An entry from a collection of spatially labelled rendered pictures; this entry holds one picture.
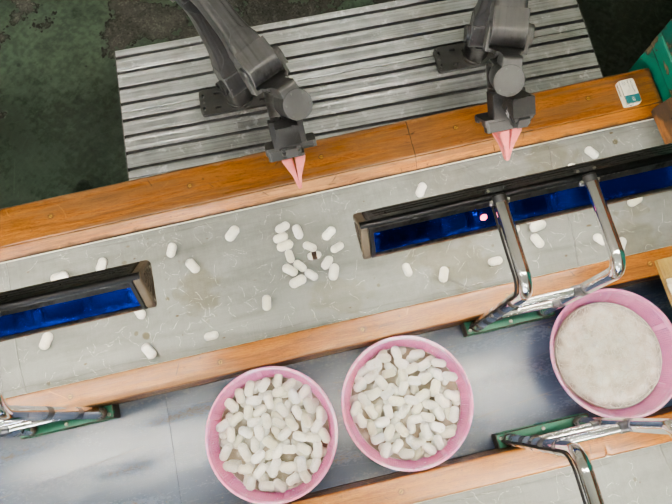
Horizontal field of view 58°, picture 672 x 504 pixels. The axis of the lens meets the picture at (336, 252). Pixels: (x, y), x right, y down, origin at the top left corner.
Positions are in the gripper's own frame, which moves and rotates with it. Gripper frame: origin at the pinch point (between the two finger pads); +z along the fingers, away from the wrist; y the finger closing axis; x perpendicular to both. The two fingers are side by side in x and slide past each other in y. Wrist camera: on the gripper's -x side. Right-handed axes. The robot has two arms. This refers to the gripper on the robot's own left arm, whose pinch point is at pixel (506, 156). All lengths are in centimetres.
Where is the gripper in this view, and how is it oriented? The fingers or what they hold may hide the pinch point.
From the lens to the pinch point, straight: 132.3
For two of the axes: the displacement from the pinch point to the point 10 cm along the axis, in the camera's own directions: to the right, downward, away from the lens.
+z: 1.8, 8.8, 4.3
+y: 9.8, -2.2, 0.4
